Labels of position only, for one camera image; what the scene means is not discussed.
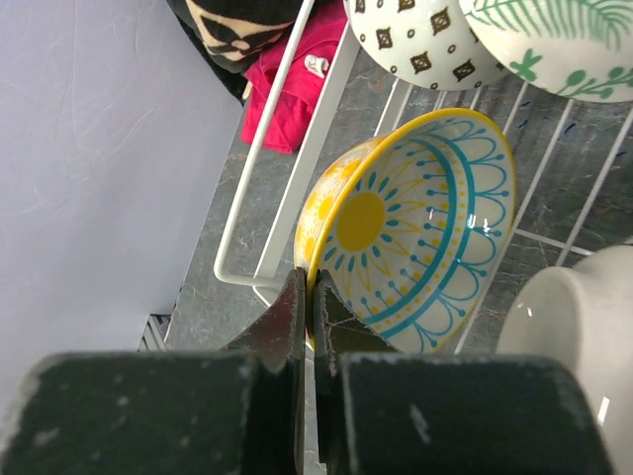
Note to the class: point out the brown scale patterned bowl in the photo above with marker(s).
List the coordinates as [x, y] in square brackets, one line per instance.
[581, 316]

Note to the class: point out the red patterned bowl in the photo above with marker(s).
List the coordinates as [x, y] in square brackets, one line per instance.
[426, 43]

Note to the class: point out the yellow teal sun bowl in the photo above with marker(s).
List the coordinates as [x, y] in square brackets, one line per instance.
[410, 224]

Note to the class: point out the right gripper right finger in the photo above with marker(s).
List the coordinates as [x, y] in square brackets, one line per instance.
[336, 330]

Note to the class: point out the red cloth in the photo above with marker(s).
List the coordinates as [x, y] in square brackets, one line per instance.
[303, 84]

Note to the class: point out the black floral fleece blanket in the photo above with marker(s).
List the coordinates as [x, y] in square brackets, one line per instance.
[231, 34]

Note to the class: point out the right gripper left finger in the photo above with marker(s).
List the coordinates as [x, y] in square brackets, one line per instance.
[275, 424]

